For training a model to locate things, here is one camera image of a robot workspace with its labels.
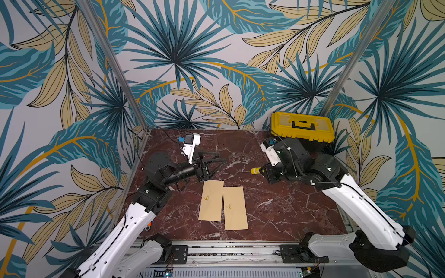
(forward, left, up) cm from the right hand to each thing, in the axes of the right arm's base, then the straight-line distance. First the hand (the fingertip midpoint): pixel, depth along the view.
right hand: (262, 169), depth 66 cm
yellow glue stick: (+1, +2, -3) cm, 4 cm away
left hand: (-3, +16, +9) cm, 19 cm away
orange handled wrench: (-11, +50, -29) cm, 59 cm away
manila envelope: (-4, +9, -29) cm, 31 cm away
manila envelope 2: (+1, +21, -29) cm, 36 cm away
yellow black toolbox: (+37, -32, -14) cm, 51 cm away
